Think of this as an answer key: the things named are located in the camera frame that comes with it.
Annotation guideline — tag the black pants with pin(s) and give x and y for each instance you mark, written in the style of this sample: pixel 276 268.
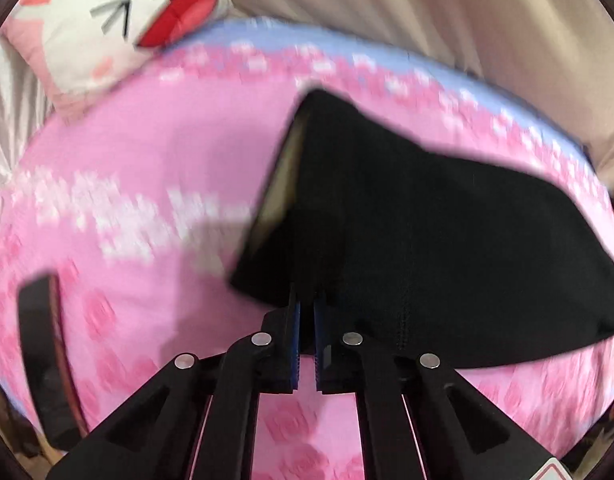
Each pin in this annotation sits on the black pants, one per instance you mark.
pixel 427 240

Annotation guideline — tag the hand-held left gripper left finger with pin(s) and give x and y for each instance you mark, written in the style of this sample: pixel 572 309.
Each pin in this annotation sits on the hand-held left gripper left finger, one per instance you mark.
pixel 295 355

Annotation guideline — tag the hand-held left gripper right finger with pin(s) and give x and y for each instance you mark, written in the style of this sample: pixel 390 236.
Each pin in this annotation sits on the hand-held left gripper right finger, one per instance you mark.
pixel 319 360

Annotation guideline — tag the beige satin curtain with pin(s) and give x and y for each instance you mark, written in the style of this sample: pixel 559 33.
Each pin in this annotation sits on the beige satin curtain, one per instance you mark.
pixel 437 15

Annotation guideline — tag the white cat face pillow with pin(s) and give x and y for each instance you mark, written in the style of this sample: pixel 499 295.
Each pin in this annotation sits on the white cat face pillow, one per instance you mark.
pixel 112 25

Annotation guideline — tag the pink floral bed sheet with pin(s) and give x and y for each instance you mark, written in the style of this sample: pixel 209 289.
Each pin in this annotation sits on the pink floral bed sheet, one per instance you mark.
pixel 152 200

